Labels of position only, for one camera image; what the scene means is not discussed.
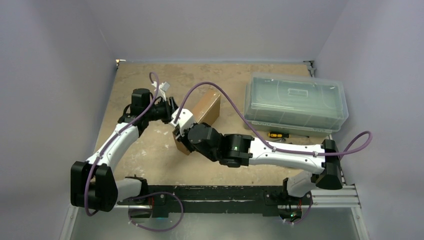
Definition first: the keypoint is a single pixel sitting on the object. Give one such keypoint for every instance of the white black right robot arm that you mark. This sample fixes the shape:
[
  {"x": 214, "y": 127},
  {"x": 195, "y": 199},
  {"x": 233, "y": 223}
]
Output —
[{"x": 319, "y": 168}]

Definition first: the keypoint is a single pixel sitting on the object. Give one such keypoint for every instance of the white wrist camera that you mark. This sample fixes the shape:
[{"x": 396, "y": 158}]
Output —
[
  {"x": 181, "y": 120},
  {"x": 160, "y": 89}
]

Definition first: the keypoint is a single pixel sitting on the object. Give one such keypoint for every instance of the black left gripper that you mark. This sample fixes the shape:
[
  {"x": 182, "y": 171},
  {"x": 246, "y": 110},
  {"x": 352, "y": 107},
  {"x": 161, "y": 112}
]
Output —
[{"x": 169, "y": 109}]

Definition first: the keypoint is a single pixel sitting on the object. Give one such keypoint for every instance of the yellow black screwdriver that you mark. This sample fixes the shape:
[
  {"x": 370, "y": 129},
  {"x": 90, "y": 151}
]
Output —
[{"x": 277, "y": 135}]

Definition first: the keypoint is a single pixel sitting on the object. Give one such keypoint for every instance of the clear plastic storage bin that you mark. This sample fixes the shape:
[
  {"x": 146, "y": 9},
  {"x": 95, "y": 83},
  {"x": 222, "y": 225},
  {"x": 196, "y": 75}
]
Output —
[{"x": 299, "y": 104}]

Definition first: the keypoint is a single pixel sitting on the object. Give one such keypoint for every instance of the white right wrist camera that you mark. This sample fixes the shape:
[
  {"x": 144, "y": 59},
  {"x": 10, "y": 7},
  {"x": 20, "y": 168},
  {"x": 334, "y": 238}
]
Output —
[{"x": 181, "y": 120}]

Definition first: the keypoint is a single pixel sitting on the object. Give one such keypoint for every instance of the brown cardboard express box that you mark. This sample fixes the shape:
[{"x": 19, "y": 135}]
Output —
[{"x": 206, "y": 110}]

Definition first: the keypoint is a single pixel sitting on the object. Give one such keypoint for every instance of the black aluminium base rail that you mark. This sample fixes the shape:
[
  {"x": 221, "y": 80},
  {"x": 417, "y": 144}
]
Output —
[{"x": 269, "y": 201}]

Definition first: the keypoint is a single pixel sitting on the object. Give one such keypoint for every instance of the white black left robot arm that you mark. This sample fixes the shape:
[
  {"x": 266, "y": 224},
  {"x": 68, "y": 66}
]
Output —
[{"x": 92, "y": 182}]

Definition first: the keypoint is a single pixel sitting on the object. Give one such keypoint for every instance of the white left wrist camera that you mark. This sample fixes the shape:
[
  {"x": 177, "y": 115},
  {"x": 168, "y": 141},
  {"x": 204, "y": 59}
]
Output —
[{"x": 160, "y": 89}]

